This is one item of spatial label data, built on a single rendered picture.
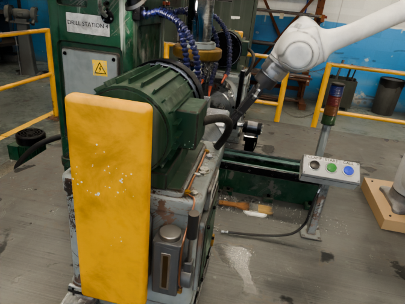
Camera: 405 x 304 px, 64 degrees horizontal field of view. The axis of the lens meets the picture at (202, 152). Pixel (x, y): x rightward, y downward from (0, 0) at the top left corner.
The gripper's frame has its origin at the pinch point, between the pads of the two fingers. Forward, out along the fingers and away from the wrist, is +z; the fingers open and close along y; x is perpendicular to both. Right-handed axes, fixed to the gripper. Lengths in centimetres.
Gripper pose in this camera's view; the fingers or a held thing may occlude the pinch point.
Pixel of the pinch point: (233, 119)
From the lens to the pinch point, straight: 121.0
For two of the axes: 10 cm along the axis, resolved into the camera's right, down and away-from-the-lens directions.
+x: 8.0, 5.9, 0.9
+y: -1.9, 4.0, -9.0
